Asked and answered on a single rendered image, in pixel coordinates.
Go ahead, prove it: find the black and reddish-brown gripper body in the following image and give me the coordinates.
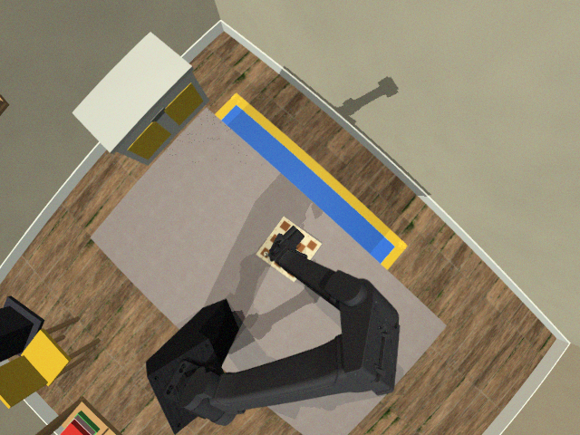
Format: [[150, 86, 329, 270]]
[[268, 233, 283, 257]]

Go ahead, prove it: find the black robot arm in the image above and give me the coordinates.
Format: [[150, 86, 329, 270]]
[[163, 225, 400, 426]]

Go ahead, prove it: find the cream and brown chessboard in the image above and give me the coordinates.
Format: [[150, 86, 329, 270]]
[[256, 217, 321, 282]]

